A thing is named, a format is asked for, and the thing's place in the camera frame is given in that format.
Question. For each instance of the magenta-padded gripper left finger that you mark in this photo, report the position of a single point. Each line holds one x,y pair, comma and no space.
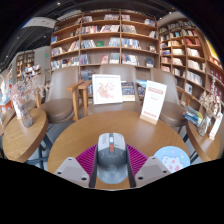
85,160

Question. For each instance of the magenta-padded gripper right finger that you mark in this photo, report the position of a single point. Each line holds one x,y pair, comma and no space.
140,161

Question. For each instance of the grey computer mouse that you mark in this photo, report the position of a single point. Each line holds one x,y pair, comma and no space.
112,160

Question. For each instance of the round light blue mouse pad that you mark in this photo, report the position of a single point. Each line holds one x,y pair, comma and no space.
173,160

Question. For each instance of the brown upholstered wooden armchair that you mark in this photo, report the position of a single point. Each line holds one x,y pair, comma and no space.
116,70
60,86
171,113

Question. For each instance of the white sign on wooden base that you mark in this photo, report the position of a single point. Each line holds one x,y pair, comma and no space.
153,101

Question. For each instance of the round wooden side table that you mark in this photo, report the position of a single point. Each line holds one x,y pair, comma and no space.
23,140
200,141

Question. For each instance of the stack of books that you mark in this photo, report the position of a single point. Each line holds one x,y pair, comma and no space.
192,116

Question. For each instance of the glass vase with pink flowers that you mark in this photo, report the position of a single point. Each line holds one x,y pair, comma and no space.
26,120

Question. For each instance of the dark covered book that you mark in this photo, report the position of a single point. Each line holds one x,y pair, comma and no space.
128,91

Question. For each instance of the glass vase with pale flowers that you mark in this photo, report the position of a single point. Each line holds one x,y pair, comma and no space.
204,126

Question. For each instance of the white framed floral picture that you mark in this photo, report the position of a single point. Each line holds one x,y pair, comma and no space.
106,89

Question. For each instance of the light blue flat books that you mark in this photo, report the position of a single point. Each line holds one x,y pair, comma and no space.
141,83

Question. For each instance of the small white sign card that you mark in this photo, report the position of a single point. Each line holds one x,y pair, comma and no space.
216,126

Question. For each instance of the small distant bookshelf unit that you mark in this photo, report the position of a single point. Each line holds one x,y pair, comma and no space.
25,63

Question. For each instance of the wide wooden bookshelf unit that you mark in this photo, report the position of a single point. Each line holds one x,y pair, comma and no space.
100,43

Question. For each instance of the tall wooden bookshelf unit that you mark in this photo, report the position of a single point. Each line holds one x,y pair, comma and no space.
186,50

